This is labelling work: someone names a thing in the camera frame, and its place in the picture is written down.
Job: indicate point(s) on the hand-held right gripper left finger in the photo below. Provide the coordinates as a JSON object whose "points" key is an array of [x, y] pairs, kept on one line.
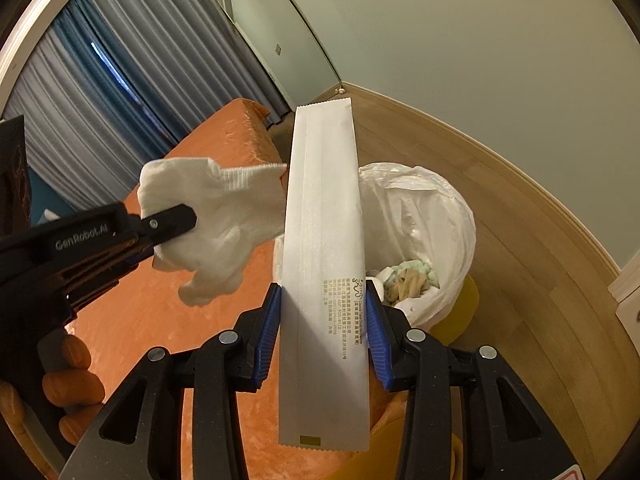
{"points": [[267, 332]]}

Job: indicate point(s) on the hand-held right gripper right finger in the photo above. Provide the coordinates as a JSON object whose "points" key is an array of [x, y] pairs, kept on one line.
{"points": [[376, 342]]}

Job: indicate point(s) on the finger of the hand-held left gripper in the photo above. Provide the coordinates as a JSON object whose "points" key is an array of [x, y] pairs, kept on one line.
{"points": [[170, 220], [145, 252]]}

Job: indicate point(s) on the white textured cloth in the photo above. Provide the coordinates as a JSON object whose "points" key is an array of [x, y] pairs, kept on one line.
{"points": [[225, 210]]}

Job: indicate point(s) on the yellow trash bin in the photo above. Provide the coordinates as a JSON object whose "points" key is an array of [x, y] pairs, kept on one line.
{"points": [[457, 320]]}

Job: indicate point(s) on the green terry towel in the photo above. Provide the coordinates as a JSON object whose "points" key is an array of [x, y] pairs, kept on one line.
{"points": [[420, 267]]}

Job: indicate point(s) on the long white paper packet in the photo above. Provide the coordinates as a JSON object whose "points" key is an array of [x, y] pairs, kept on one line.
{"points": [[320, 210]]}

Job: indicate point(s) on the trash bin with white bag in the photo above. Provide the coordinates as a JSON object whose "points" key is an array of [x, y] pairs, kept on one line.
{"points": [[425, 210]]}

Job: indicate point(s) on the person's left hand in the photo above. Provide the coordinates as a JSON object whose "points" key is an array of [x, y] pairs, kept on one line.
{"points": [[72, 390]]}

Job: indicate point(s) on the orange bed blanket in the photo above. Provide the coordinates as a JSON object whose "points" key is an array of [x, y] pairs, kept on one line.
{"points": [[150, 335]]}

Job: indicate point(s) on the grey blue window curtain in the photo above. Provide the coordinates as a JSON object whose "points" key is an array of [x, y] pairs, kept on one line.
{"points": [[150, 60]]}

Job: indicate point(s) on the gold framed standing mirror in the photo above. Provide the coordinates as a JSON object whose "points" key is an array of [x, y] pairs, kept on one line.
{"points": [[285, 20]]}

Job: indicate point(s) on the white cabinet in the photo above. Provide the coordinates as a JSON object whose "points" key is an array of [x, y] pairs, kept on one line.
{"points": [[627, 300]]}

